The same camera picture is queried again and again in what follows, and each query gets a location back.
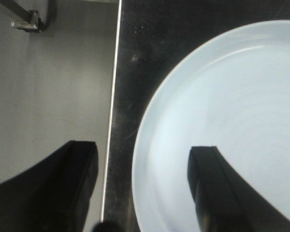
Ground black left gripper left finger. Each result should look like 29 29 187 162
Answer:
0 141 99 232

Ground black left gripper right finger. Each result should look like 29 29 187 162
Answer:
188 146 290 232

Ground light blue plate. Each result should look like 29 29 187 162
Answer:
132 20 290 232

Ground table leg with foot plate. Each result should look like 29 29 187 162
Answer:
0 0 58 33

